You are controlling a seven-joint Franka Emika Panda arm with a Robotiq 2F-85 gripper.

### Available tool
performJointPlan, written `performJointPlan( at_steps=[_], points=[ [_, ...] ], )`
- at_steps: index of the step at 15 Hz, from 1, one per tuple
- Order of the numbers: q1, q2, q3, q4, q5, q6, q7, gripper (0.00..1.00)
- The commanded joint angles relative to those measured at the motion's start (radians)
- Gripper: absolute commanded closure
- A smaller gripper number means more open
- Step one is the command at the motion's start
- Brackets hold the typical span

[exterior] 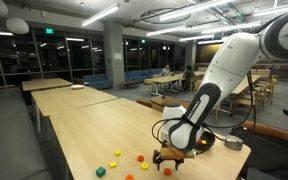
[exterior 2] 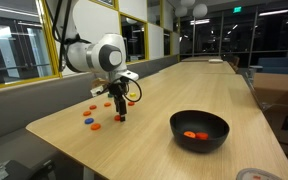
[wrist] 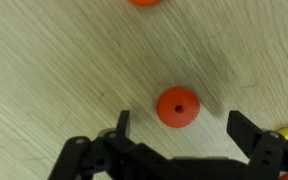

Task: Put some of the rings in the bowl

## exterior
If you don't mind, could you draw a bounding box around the gray upholstered bench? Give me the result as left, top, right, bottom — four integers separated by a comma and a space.
0, 78, 53, 180

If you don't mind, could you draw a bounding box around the gray tape roll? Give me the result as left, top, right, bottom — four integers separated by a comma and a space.
223, 134, 245, 152

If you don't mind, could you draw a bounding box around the wooden dining chair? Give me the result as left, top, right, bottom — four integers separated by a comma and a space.
262, 77, 278, 106
229, 89, 261, 118

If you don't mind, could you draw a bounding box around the seated person dark shirt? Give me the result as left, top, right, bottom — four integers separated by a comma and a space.
182, 65, 196, 92

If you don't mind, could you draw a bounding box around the black bowl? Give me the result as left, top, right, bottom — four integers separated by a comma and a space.
196, 130, 217, 155

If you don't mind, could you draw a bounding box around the long ceiling light strip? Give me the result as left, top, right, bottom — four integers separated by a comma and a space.
145, 25, 187, 37
253, 1, 288, 17
179, 33, 215, 42
81, 3, 120, 27
158, 0, 235, 22

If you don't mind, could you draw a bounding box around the blue sofa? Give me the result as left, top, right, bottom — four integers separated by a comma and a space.
124, 68, 165, 83
82, 73, 113, 90

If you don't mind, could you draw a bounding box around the seated person white shirt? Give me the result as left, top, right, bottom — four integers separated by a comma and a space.
160, 64, 173, 77

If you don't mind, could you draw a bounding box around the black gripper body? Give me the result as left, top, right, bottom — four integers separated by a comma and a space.
156, 156, 182, 165

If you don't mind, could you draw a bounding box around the black looping gripper cable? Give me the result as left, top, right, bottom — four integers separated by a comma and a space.
151, 71, 258, 158

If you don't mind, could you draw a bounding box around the low wooden bench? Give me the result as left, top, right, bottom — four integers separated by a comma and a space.
118, 79, 140, 89

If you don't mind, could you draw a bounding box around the open brown cardboard box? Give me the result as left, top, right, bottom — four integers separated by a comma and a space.
149, 95, 192, 114

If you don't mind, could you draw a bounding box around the gray concrete column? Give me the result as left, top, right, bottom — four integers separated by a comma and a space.
102, 21, 126, 89

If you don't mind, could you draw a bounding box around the light wooden dining table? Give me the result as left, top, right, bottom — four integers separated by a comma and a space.
145, 75, 183, 98

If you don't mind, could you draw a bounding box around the black chair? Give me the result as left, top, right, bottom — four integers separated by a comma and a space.
230, 126, 288, 180

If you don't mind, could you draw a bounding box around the brown wooden chair back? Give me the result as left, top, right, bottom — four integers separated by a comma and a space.
136, 97, 154, 109

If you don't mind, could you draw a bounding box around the green cube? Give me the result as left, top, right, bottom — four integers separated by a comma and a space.
95, 166, 107, 178

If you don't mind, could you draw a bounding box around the white plate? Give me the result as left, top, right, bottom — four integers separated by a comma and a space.
70, 84, 86, 91

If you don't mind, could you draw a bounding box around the large light wooden table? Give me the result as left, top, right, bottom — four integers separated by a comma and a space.
231, 73, 262, 96

